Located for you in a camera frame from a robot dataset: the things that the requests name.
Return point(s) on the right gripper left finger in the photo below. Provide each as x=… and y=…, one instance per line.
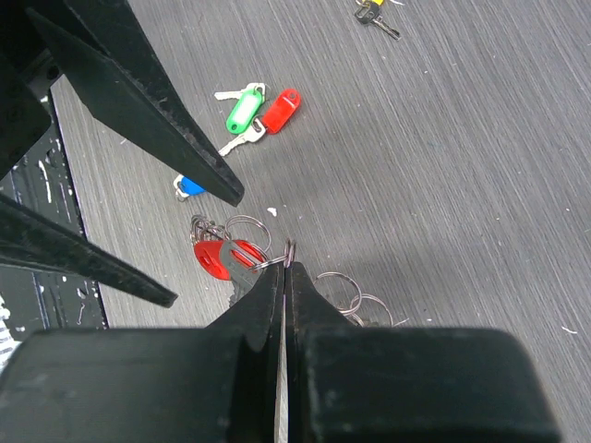
x=216, y=384

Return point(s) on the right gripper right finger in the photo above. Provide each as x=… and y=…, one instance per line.
x=353, y=384

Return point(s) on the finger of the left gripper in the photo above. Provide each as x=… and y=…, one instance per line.
x=69, y=258
x=104, y=53

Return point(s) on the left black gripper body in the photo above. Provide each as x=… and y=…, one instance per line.
x=28, y=69

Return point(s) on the large metal keyring strip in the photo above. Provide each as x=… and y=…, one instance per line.
x=202, y=228

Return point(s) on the red tag key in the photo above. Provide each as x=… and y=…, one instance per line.
x=270, y=122
x=231, y=260

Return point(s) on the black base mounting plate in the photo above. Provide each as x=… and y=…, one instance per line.
x=40, y=207

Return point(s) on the green tag key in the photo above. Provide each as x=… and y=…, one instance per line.
x=248, y=101

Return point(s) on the blue tag key centre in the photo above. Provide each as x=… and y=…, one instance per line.
x=185, y=188

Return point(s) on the red tag key on table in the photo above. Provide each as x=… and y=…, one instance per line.
x=270, y=122

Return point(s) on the yellow tag key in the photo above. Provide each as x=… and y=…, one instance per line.
x=369, y=13

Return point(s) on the perforated metal cable rail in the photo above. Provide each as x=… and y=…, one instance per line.
x=7, y=342

